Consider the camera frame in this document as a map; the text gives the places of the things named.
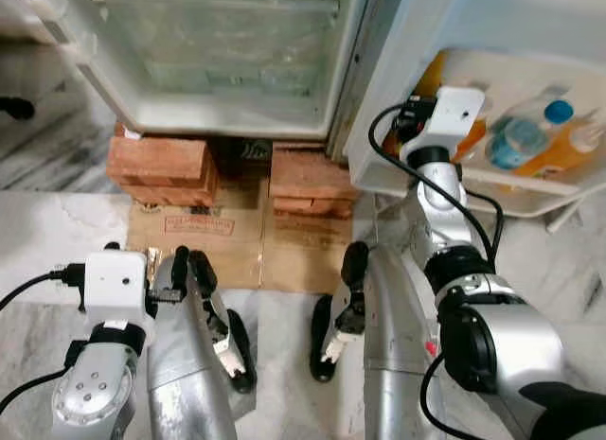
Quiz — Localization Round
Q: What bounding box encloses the clear fridge crisper drawer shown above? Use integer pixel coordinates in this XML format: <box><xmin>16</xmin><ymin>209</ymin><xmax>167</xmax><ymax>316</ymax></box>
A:
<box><xmin>90</xmin><ymin>0</ymin><xmax>342</xmax><ymax>98</ymax></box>

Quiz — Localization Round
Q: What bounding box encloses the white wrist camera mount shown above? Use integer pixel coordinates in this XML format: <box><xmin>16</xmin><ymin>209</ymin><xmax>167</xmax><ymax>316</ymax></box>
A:
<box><xmin>83</xmin><ymin>251</ymin><xmax>158</xmax><ymax>332</ymax></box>
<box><xmin>409</xmin><ymin>84</ymin><xmax>487</xmax><ymax>165</ymax></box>

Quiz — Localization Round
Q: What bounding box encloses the silver robot right leg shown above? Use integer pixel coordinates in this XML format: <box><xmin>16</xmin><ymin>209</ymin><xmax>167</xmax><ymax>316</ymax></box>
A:
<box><xmin>311</xmin><ymin>239</ymin><xmax>446</xmax><ymax>440</ymax></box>

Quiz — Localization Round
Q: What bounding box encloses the small black floor object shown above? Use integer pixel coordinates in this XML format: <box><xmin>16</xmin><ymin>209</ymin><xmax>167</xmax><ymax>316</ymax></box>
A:
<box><xmin>0</xmin><ymin>97</ymin><xmax>36</xmax><ymax>121</ymax></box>

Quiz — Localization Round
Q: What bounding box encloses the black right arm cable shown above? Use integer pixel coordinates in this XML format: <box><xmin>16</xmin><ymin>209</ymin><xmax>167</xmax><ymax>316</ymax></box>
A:
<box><xmin>367</xmin><ymin>103</ymin><xmax>505</xmax><ymax>440</ymax></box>

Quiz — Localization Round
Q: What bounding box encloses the yellow bottle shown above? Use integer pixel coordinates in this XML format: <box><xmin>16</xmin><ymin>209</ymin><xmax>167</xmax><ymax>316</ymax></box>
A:
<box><xmin>415</xmin><ymin>50</ymin><xmax>448</xmax><ymax>98</ymax></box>

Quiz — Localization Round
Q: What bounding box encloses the white fridge cabinet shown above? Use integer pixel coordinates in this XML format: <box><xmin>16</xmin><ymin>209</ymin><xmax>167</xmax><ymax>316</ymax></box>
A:
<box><xmin>14</xmin><ymin>0</ymin><xmax>375</xmax><ymax>143</ymax></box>

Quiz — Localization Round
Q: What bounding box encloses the clear bottle blue cap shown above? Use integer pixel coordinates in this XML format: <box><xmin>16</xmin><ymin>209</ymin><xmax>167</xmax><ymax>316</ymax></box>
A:
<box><xmin>485</xmin><ymin>95</ymin><xmax>576</xmax><ymax>171</ymax></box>

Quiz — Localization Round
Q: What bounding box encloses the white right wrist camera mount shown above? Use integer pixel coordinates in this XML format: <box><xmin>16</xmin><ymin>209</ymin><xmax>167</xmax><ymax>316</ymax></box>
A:
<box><xmin>409</xmin><ymin>84</ymin><xmax>487</xmax><ymax>165</ymax></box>

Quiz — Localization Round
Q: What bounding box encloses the flattened brown cardboard box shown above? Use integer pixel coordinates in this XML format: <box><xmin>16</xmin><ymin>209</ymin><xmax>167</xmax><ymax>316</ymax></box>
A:
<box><xmin>126</xmin><ymin>180</ymin><xmax>359</xmax><ymax>294</ymax></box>

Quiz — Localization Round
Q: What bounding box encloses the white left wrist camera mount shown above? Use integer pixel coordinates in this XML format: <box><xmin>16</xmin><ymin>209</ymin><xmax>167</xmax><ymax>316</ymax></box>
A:
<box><xmin>83</xmin><ymin>251</ymin><xmax>158</xmax><ymax>332</ymax></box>

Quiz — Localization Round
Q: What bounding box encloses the orange drink bottle white cap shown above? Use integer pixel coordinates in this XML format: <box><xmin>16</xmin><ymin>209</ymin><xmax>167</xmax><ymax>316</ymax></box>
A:
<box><xmin>516</xmin><ymin>114</ymin><xmax>605</xmax><ymax>181</ymax></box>
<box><xmin>453</xmin><ymin>114</ymin><xmax>491</xmax><ymax>164</ymax></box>

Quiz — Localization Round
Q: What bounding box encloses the silver robot leg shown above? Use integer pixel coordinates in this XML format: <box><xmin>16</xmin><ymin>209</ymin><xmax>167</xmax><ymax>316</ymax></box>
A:
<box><xmin>145</xmin><ymin>249</ymin><xmax>258</xmax><ymax>440</ymax></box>
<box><xmin>311</xmin><ymin>239</ymin><xmax>446</xmax><ymax>440</ymax></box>

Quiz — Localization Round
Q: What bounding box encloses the red brick stack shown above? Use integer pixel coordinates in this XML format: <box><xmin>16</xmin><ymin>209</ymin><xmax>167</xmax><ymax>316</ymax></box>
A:
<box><xmin>106</xmin><ymin>128</ymin><xmax>221</xmax><ymax>209</ymax></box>
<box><xmin>269</xmin><ymin>142</ymin><xmax>361</xmax><ymax>220</ymax></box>

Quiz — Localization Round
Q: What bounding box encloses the silver robot left leg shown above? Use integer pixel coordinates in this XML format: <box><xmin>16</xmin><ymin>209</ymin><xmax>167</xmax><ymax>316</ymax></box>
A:
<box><xmin>145</xmin><ymin>249</ymin><xmax>258</xmax><ymax>440</ymax></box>

